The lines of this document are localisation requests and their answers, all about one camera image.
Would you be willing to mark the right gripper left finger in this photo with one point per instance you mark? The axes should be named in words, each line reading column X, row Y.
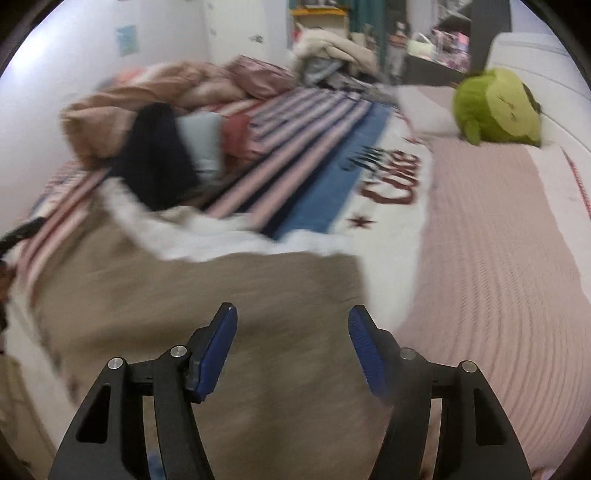
column 107, row 438

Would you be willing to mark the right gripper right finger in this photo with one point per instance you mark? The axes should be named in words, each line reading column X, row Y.
column 476, row 439

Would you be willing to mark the brown knit sweater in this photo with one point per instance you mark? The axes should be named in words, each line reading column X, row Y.
column 261, row 325

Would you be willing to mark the beige clothes pile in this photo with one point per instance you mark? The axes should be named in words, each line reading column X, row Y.
column 318, row 43

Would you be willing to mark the pink knit pillow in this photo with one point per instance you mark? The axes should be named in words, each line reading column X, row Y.
column 504, row 281

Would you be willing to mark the black folded garment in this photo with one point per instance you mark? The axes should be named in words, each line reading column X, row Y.
column 153, row 161

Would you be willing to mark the striped fleece blanket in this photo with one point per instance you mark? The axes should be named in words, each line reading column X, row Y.
column 330, row 173

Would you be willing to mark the pink crumpled quilt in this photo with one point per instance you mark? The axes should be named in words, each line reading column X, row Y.
column 97, row 125

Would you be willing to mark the light blue folded garment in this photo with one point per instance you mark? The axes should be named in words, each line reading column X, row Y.
column 201, row 134

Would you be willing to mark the white pink far pillow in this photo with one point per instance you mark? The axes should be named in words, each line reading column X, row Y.
column 428, row 110

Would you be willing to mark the green plush toy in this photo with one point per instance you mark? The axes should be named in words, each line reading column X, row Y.
column 497, row 107

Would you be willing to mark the white bed headboard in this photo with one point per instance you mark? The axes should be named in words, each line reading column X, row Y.
column 545, row 66

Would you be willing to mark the pink shiny bag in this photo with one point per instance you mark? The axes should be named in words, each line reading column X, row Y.
column 260, row 79

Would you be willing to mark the black bookshelf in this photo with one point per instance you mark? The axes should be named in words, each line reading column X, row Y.
column 450, row 39

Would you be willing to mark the yellow framed cabinet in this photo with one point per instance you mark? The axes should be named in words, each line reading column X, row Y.
column 330, row 18

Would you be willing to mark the blue wall poster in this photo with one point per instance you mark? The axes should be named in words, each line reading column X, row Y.
column 127, row 40

